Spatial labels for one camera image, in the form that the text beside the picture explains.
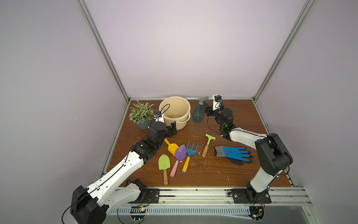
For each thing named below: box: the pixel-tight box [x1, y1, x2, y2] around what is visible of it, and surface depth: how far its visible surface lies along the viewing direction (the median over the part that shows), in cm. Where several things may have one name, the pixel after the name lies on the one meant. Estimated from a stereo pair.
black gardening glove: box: [227, 152, 254, 166], surface depth 85 cm
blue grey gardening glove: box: [214, 146, 251, 162], surface depth 88 cm
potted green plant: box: [128, 99, 158, 130], surface depth 93 cm
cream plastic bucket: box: [158, 96, 192, 131], surface depth 97 cm
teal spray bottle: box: [192, 96, 211, 123], surface depth 102 cm
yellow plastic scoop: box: [164, 137, 179, 157], surface depth 93 cm
